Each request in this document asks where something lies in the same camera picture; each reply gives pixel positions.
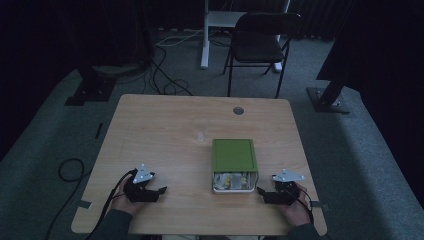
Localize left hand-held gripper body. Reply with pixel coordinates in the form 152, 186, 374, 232
122, 163, 161, 204

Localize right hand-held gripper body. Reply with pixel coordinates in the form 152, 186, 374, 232
262, 168, 306, 206

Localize person's left hand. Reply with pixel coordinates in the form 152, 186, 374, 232
110, 179, 146, 217

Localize person's right hand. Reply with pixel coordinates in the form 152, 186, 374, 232
277, 182, 312, 228

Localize white paper packet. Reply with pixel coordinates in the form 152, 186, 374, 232
232, 173, 248, 190

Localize white drawer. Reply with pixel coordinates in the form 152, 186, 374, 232
212, 170, 260, 195

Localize green storage box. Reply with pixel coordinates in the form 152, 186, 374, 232
211, 138, 260, 175

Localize clear glass cup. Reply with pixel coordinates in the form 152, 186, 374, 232
191, 117, 210, 144

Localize black stand base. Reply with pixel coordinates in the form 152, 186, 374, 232
306, 77, 351, 116
64, 65, 118, 107

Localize black folding chair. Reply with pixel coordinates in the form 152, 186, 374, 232
222, 11, 304, 100

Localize right hand-held gripper cable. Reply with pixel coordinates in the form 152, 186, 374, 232
297, 185, 316, 225

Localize hand-held gripper cable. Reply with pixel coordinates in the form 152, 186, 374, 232
297, 185, 316, 225
83, 168, 138, 240

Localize left hand-held gripper cable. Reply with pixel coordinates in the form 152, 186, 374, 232
83, 168, 138, 240

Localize black floor cable loop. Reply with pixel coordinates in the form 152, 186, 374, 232
44, 157, 93, 240

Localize black floor cables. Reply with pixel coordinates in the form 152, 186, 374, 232
114, 44, 194, 97

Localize white floor cable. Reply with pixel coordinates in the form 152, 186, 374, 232
155, 27, 205, 48

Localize white desk frame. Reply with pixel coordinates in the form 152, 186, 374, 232
200, 0, 292, 73

